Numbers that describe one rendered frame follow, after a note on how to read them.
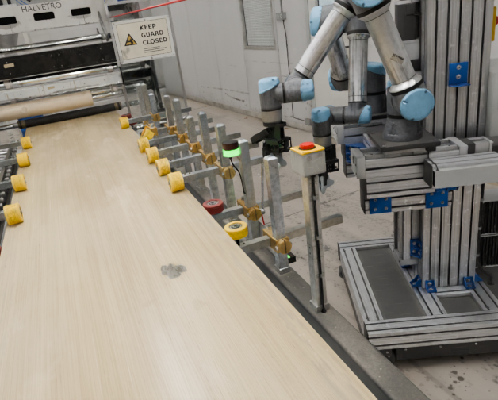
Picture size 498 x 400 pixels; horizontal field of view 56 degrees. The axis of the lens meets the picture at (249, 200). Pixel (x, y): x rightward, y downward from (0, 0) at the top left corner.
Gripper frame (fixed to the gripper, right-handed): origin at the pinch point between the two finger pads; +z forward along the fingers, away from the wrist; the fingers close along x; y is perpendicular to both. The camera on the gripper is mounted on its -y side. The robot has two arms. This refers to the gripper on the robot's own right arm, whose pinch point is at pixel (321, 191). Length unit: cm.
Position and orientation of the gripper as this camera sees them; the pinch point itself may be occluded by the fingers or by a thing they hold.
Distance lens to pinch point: 201.7
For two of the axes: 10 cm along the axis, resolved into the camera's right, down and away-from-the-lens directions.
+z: 1.3, 9.1, 3.8
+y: 9.2, -2.6, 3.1
